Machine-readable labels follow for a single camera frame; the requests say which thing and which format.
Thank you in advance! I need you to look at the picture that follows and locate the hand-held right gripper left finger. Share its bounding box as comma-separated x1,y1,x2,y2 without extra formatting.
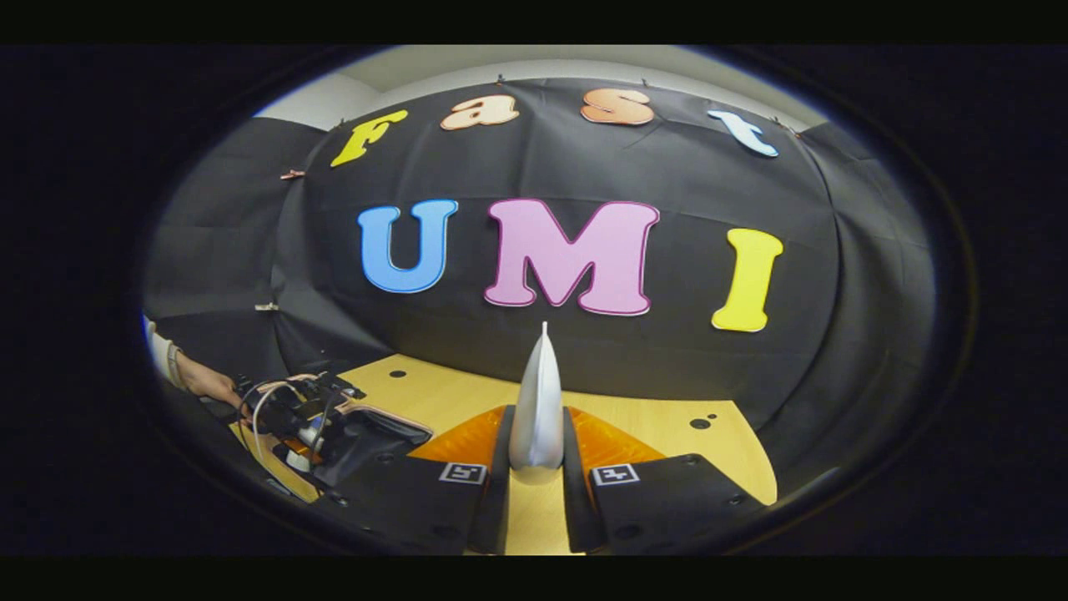
321,405,516,556

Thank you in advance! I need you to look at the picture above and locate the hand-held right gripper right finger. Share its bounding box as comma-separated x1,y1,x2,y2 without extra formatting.
563,406,769,555

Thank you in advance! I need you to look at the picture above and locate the black backdrop cloth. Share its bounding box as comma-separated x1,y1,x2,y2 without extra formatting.
142,78,935,502

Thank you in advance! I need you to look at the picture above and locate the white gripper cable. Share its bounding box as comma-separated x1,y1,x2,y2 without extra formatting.
240,380,335,502

